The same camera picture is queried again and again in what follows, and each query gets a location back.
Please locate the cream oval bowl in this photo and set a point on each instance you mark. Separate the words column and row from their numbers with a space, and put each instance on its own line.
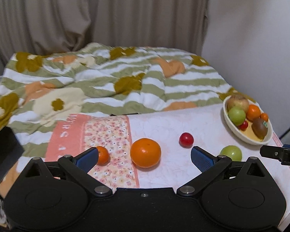
column 248, row 135

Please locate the pink floral towel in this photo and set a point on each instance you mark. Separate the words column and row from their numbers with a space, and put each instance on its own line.
column 174, row 135

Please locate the small red cherry tomato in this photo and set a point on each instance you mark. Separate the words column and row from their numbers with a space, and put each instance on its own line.
column 186, row 140

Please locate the beige curtain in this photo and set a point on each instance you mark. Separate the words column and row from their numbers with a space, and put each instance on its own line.
column 43, row 27

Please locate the green striped floral quilt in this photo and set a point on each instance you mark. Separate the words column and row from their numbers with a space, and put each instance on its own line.
column 39, row 91

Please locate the black object at left edge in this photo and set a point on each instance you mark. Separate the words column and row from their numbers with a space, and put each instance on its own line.
column 10, row 151

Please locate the orange in bowl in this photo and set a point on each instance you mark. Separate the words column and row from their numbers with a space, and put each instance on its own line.
column 253, row 112

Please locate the large orange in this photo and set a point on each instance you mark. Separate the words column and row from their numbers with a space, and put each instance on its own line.
column 145, row 153

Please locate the small mandarin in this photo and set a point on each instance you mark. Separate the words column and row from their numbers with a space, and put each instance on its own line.
column 264, row 117
column 103, row 155

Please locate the smaller green apple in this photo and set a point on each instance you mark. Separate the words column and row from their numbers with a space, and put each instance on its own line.
column 237, row 116

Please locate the brown kiwi with sticker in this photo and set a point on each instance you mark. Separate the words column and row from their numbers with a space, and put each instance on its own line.
column 260, row 128

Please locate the yellowish red apple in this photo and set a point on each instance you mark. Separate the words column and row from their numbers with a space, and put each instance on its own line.
column 238, row 101

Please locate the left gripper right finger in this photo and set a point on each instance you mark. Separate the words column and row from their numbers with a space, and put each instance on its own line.
column 211, row 168

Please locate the large green apple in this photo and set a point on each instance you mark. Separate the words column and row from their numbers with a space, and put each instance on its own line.
column 233, row 152

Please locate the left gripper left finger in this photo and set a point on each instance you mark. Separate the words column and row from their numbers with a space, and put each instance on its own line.
column 77, row 168

